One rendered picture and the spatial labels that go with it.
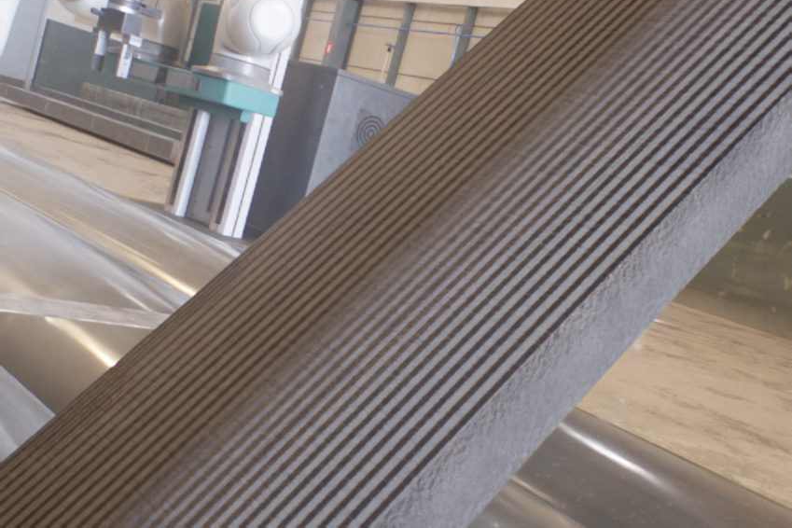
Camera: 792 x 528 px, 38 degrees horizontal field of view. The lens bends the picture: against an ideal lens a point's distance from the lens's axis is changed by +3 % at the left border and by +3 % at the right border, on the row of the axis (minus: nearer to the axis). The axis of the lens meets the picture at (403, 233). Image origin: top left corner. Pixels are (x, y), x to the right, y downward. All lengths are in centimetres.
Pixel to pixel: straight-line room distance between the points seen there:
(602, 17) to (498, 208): 6
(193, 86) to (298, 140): 36
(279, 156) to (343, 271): 303
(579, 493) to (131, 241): 49
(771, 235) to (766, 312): 77
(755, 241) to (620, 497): 1151
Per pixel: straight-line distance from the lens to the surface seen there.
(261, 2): 267
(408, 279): 19
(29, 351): 55
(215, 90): 289
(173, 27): 332
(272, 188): 322
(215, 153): 330
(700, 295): 1226
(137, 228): 92
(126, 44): 284
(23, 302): 48
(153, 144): 1228
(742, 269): 1202
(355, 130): 316
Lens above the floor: 63
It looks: 3 degrees down
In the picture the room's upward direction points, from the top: 15 degrees clockwise
